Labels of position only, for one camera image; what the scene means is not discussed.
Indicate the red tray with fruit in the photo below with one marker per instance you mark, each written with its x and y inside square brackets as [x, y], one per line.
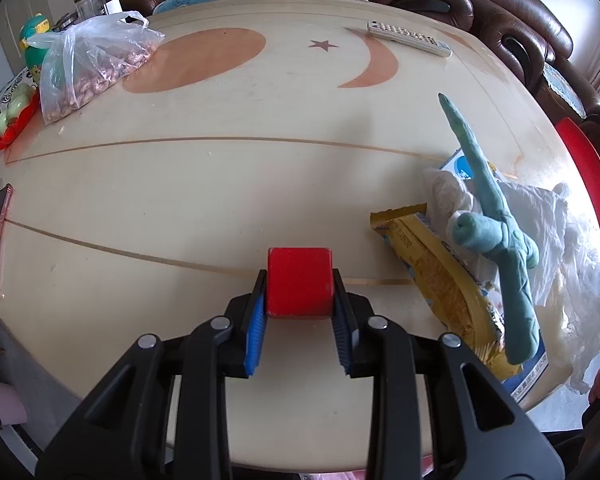
[22, 106]

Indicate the white remote control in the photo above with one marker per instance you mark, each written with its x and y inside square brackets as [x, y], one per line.
[408, 38]

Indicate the clear crumpled plastic bag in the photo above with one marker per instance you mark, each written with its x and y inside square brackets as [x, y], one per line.
[573, 305]

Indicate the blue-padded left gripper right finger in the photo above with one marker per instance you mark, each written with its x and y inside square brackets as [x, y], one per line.
[340, 323]

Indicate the white crumpled tissue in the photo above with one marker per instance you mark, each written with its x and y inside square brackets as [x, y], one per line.
[541, 214]

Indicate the red plastic stool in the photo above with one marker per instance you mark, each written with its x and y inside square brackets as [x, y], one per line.
[585, 157]

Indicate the red box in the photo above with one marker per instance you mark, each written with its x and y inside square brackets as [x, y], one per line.
[299, 283]

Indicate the yellow snack wrapper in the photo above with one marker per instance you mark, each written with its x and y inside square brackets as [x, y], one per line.
[454, 296]

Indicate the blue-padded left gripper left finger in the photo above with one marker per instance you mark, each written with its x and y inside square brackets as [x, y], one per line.
[254, 325]

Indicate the blue white medicine box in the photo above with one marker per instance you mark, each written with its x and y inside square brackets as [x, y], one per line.
[518, 385]

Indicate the brown leather armchair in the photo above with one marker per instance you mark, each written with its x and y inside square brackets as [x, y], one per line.
[528, 38]

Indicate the clear bag of peanuts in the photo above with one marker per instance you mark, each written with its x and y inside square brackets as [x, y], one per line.
[88, 58]

